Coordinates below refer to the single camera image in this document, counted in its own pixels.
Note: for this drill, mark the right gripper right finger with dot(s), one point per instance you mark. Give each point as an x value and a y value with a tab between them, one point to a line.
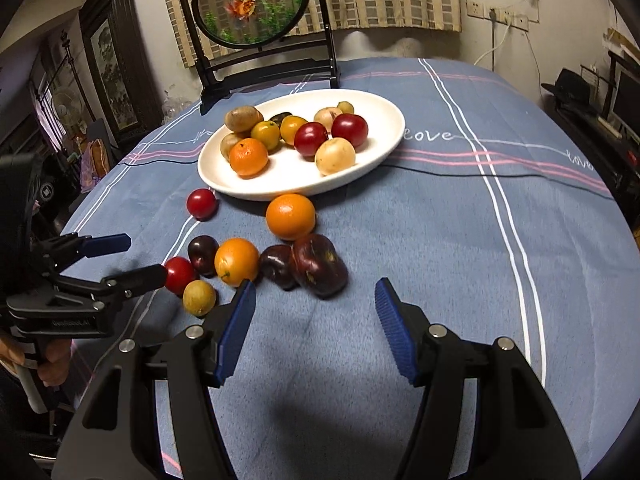
517	432

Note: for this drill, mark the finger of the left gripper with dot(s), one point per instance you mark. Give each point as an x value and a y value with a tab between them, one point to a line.
117	287
59	253

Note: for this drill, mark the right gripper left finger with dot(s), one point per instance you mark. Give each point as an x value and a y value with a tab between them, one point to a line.
114	432

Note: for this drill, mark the large tan pear fruit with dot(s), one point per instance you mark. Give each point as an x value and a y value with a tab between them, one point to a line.
242	118

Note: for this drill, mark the yellow green tomato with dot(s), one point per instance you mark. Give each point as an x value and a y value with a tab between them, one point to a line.
267	132

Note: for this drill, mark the dark red plum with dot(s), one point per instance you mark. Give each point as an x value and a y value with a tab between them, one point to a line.
309	137

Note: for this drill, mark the pale tan round fruit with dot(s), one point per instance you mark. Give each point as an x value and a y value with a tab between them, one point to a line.
334	155

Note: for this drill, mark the person left hand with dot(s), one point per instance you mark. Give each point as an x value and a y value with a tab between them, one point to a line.
54	369

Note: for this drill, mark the red tomato table lower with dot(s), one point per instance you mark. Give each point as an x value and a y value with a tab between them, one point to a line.
180	273

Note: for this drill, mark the small yellow fruit table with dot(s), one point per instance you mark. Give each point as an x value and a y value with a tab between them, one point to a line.
198	298

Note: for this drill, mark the dark purple plum centre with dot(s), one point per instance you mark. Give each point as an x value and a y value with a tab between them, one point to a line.
202	250

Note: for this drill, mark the red tomato near plate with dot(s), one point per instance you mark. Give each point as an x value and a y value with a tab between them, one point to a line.
202	204

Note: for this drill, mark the orange fruit table centre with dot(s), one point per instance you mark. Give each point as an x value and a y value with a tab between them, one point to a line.
236	260

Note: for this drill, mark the dark plum behind orange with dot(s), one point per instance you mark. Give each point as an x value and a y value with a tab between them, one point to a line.
275	263

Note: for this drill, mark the tan potato-like fruit plate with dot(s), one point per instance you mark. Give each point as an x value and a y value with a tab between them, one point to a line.
228	142

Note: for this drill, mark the orange mandarin plate front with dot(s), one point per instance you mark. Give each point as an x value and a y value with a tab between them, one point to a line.
248	157

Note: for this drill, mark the orange mandarin table upper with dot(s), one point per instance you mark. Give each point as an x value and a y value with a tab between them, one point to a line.
291	216

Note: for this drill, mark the dark maroon fruit right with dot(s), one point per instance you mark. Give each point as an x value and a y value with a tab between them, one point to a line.
317	266

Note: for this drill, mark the white oval plate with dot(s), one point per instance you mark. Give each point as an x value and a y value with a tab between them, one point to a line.
287	171

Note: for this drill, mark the dark purple fruit plate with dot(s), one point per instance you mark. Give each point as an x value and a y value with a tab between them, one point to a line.
279	118

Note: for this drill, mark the yellow orange tomato plate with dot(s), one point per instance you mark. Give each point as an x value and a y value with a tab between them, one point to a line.
289	127

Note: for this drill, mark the blue striped tablecloth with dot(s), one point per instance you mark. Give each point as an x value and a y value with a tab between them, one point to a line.
488	218

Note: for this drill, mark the small pale yellow fruit plate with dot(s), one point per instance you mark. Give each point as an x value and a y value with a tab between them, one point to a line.
326	117

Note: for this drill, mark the red plum plate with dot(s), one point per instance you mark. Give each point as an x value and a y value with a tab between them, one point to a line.
350	127

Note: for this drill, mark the small olive green fruit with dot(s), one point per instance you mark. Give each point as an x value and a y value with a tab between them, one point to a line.
346	107

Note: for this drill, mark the black framed goldfish screen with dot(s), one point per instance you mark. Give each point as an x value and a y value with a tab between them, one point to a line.
247	43

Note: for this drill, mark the black media shelf with monitor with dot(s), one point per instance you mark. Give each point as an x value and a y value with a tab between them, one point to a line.
600	113

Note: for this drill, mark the dark framed wall picture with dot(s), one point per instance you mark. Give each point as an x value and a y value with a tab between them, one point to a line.
120	70

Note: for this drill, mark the white wall power strip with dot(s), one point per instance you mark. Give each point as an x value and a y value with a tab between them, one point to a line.
476	9

